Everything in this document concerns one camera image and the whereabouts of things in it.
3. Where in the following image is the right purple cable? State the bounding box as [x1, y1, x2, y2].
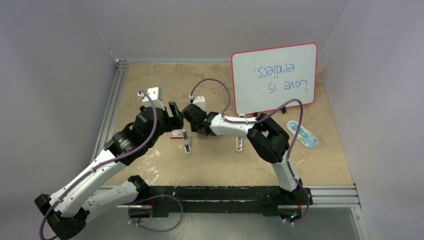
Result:
[189, 78, 312, 226]

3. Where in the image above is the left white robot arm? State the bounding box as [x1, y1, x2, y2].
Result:
[34, 100, 184, 240]

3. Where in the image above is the blue patterned oval case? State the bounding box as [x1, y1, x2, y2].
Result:
[286, 120, 318, 149]

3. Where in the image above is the aluminium frame rail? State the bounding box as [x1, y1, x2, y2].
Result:
[90, 59, 130, 162]

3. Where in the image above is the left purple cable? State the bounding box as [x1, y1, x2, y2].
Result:
[39, 90, 159, 240]

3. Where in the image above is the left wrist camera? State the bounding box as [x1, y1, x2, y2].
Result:
[137, 87, 166, 110]

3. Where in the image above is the red-framed whiteboard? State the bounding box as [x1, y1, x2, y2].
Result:
[231, 42, 318, 114]

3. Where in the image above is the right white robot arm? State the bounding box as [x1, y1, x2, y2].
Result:
[182, 103, 301, 204]

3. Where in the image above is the purple cable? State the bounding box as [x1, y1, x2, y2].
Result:
[189, 78, 312, 226]
[39, 90, 159, 240]

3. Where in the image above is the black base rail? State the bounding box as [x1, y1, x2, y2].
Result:
[131, 185, 313, 221]

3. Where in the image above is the red staple box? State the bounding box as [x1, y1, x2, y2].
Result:
[170, 130, 184, 139]

